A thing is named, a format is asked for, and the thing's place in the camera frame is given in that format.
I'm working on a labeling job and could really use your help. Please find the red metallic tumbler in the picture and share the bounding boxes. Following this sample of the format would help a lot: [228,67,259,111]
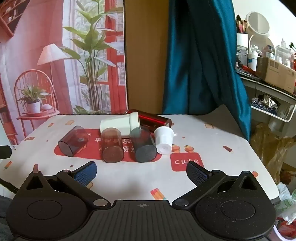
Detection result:
[125,109,173,134]

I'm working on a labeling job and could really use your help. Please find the wall poster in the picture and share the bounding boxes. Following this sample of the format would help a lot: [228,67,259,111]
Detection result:
[0,0,128,146]

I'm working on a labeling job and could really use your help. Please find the dark shiny packets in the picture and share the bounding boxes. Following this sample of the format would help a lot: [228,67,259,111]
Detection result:
[251,95,278,115]

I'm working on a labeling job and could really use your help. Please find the white bottle blue label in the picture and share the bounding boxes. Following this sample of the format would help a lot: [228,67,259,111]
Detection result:
[247,45,259,71]

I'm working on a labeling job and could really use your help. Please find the grey transparent cup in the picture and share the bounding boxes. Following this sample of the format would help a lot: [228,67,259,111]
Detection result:
[129,127,158,163]

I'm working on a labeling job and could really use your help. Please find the yellowish plastic bag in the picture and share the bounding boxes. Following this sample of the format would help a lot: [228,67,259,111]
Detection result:
[250,122,296,184]

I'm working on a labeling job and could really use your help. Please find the cream white cup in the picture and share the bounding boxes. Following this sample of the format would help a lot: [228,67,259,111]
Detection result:
[100,112,142,138]

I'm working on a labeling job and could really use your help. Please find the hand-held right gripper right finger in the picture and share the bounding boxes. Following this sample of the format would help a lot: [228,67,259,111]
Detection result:
[172,161,263,208]

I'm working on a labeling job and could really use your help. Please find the printed white tablecloth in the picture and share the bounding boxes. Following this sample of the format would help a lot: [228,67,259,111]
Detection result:
[0,104,279,207]

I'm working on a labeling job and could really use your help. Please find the teal curtain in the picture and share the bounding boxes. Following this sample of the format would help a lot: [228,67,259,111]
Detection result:
[162,0,252,142]

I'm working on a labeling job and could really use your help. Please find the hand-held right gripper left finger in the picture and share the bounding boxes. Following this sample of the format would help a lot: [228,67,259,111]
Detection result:
[21,161,112,207]

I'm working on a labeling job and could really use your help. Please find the brown transparent cup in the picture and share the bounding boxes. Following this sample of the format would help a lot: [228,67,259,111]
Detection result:
[100,128,124,164]

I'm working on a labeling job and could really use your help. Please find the dark smoky transparent cup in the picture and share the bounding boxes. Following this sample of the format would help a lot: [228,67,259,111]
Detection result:
[58,126,90,157]

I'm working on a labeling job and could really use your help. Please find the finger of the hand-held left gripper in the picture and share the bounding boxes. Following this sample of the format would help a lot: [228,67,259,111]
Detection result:
[0,145,13,159]

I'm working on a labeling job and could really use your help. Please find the small white plastic cup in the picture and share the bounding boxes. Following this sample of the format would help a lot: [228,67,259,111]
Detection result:
[154,126,177,155]

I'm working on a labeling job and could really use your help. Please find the brown wooden board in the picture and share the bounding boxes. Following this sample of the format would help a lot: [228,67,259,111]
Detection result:
[123,0,171,115]

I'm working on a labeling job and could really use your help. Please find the cardboard box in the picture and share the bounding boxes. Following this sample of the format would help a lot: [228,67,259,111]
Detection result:
[255,57,296,94]

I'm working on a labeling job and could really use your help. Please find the white desk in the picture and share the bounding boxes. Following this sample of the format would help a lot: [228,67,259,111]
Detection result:
[240,74,296,103]

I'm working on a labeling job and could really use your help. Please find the clear plastic bottle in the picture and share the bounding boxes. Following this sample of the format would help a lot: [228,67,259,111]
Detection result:
[275,36,290,63]

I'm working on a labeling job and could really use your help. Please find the green white plastic bag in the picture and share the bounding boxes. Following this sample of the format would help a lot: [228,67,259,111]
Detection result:
[276,181,296,219]

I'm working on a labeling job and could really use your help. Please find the white wire basket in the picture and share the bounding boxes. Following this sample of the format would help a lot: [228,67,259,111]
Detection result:
[251,92,293,122]

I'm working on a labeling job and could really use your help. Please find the white brush holder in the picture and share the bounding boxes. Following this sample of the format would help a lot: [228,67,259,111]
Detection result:
[236,14,249,47]

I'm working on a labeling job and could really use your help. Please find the white round vanity mirror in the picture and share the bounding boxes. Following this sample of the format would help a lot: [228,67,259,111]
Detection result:
[245,11,276,60]

